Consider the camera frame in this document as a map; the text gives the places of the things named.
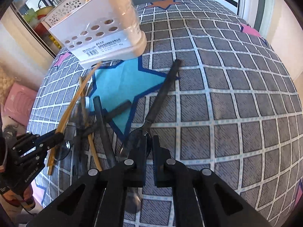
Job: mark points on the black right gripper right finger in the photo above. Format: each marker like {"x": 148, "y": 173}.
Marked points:
{"x": 166, "y": 169}

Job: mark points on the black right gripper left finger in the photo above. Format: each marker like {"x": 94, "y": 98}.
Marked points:
{"x": 133, "y": 156}

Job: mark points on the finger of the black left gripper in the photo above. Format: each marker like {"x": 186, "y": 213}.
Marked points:
{"x": 49, "y": 140}

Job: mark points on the black handled steel spoon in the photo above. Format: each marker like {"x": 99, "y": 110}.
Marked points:
{"x": 156, "y": 106}

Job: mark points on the pink box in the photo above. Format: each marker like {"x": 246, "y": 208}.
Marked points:
{"x": 19, "y": 103}

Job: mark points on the grey checked star tablecloth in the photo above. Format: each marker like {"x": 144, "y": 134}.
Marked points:
{"x": 233, "y": 107}

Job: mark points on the white plastic utensil holder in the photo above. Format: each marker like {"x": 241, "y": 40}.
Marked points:
{"x": 102, "y": 30}

